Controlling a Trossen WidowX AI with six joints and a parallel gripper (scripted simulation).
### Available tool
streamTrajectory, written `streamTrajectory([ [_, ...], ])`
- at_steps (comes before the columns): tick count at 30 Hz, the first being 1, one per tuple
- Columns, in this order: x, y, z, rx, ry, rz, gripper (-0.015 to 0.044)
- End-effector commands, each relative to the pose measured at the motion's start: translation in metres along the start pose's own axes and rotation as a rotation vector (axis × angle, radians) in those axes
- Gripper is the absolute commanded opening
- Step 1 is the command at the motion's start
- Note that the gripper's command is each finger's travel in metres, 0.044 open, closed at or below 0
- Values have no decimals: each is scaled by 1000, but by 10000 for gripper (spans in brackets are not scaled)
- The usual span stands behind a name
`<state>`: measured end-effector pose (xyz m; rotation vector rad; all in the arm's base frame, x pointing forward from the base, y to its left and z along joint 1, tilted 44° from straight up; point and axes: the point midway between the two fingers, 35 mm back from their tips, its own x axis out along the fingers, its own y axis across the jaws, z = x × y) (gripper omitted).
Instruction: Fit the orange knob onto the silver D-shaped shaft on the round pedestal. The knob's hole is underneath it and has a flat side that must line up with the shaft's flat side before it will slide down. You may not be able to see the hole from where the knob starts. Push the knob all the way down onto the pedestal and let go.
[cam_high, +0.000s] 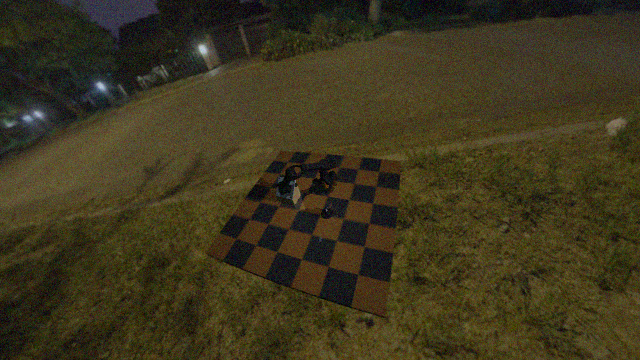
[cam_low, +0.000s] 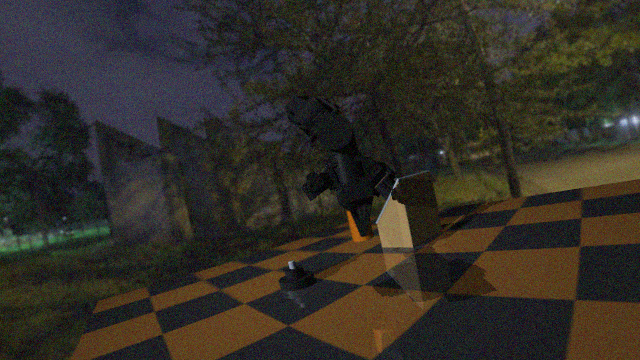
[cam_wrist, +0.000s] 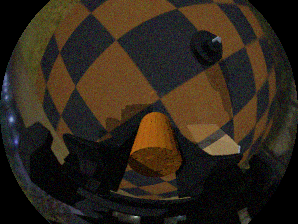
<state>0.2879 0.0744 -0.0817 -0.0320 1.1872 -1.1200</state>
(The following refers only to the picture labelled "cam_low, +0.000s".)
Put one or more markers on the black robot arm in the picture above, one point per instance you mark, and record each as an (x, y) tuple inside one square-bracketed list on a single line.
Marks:
[(314, 118)]

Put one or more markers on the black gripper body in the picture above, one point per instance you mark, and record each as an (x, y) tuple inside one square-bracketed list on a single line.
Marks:
[(349, 171)]

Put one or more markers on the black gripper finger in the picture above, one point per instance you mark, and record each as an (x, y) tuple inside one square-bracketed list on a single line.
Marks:
[(360, 211)]

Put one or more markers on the orange knob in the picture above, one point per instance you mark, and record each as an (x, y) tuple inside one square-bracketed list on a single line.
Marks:
[(354, 232)]

